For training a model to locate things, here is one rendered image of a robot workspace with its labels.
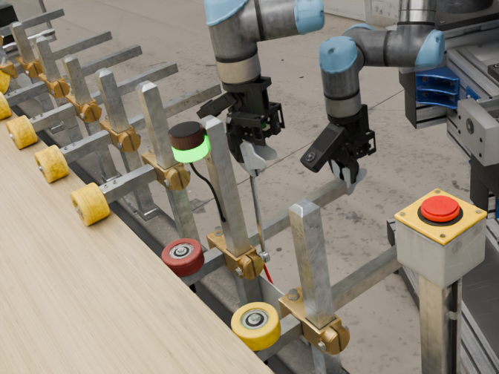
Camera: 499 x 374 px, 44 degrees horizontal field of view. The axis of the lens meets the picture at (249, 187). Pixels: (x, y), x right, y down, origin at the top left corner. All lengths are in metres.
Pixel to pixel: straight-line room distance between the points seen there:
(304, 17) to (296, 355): 0.64
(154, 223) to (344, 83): 0.68
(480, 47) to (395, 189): 1.21
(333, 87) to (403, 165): 1.77
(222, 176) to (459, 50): 0.87
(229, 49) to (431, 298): 0.53
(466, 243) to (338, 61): 0.64
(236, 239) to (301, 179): 1.81
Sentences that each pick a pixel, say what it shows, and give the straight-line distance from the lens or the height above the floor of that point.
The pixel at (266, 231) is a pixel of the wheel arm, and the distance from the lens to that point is 1.31.
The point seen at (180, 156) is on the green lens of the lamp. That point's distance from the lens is 1.07.
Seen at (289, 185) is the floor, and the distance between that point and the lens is 2.97.
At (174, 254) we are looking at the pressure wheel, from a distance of 1.23.
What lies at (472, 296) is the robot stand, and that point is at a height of 0.21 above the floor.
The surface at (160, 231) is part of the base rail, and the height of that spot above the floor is 0.70.
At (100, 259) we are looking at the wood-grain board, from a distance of 1.29.
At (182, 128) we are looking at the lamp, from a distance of 1.08.
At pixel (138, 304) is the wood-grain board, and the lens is 1.15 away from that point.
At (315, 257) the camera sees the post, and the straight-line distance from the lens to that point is 0.98.
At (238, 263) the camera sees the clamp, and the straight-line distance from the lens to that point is 1.23.
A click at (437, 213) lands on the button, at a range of 0.69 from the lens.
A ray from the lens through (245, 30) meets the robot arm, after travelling 1.05.
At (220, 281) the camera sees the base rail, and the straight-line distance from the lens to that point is 1.45.
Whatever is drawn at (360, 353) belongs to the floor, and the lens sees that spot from 2.18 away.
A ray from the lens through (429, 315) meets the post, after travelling 0.80.
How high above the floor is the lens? 1.65
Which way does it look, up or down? 33 degrees down
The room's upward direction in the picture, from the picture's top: 12 degrees counter-clockwise
